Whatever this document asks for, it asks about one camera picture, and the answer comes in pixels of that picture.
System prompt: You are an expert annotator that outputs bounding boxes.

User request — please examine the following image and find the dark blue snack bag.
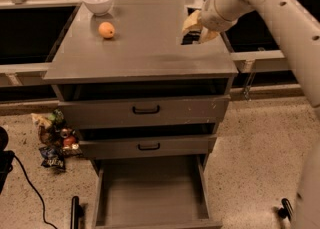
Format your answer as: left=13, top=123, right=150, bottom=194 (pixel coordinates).
left=39, top=147, right=65, bottom=171

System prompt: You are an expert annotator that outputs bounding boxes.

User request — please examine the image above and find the grey drawer cabinet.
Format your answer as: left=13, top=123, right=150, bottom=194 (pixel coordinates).
left=43, top=0, right=239, bottom=229

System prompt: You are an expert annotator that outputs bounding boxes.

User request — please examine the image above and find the grey top drawer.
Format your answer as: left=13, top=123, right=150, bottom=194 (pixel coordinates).
left=59, top=96, right=230, bottom=129

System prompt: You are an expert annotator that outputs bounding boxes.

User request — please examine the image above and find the grey bottom drawer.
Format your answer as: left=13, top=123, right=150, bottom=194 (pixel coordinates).
left=92, top=155, right=222, bottom=229

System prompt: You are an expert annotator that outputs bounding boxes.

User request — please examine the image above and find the white bowl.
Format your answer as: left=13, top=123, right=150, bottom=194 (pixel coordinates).
left=82, top=0, right=113, bottom=16

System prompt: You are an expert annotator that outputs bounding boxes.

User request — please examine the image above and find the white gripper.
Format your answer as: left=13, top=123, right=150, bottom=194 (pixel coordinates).
left=182, top=0, right=237, bottom=43

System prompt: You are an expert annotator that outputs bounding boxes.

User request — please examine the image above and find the grey drawer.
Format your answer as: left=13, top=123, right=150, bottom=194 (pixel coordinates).
left=80, top=135, right=217, bottom=160
left=59, top=96, right=230, bottom=129
left=92, top=155, right=222, bottom=229

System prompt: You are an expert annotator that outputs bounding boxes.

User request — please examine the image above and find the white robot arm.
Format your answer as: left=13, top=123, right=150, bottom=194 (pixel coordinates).
left=182, top=0, right=320, bottom=229

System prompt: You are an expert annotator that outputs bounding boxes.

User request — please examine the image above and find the yellow chip bag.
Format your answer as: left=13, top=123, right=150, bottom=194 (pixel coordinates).
left=31, top=113, right=52, bottom=129

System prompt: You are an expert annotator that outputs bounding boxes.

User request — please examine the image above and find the black cable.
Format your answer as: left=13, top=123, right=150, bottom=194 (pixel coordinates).
left=13, top=154, right=60, bottom=229

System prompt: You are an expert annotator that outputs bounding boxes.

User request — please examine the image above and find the brown snack bag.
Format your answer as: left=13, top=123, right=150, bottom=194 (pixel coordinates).
left=38, top=126, right=60, bottom=146

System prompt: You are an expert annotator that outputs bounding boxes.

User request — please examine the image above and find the dark rxbar blueberry bar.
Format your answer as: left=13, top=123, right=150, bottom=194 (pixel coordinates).
left=181, top=31, right=201, bottom=45

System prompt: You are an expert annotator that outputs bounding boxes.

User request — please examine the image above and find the black base bar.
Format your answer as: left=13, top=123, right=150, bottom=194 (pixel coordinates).
left=278, top=198, right=293, bottom=220
left=70, top=196, right=84, bottom=229

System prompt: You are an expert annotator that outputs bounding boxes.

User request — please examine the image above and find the black right base bar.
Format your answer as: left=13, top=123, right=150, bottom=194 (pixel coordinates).
left=278, top=198, right=293, bottom=220

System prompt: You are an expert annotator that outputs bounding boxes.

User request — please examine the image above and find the orange fruit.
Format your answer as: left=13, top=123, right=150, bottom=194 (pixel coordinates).
left=98, top=22, right=115, bottom=39

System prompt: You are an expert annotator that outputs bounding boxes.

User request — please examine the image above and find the black left base bar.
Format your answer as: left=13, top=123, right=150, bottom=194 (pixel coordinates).
left=70, top=196, right=84, bottom=229

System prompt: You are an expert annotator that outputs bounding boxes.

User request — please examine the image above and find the green snack bag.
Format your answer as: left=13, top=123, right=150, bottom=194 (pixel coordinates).
left=48, top=109, right=65, bottom=125

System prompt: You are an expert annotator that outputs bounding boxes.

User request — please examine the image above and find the black device on floor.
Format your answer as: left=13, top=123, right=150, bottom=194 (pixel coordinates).
left=0, top=127, right=15, bottom=194

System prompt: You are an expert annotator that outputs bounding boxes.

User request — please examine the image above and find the red soda can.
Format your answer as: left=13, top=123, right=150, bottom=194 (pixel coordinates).
left=63, top=135, right=77, bottom=147

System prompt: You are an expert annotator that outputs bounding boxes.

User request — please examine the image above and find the grey middle drawer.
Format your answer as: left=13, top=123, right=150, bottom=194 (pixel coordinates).
left=80, top=135, right=217, bottom=160

